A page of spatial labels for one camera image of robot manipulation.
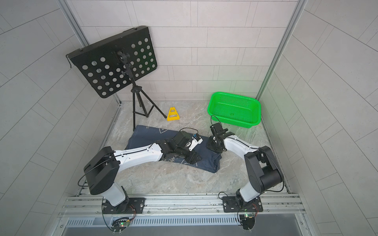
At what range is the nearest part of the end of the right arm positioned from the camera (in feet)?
2.16

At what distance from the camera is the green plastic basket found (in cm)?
107

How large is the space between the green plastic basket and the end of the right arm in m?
0.29

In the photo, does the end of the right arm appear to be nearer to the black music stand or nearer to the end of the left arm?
the end of the left arm

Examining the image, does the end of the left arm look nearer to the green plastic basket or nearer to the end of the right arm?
the end of the right arm
